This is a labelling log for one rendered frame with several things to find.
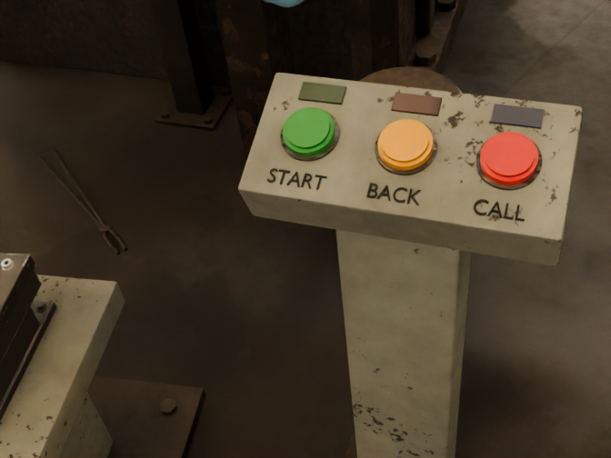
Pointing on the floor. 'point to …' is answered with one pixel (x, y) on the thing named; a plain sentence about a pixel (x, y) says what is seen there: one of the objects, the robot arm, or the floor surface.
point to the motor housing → (254, 56)
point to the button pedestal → (410, 240)
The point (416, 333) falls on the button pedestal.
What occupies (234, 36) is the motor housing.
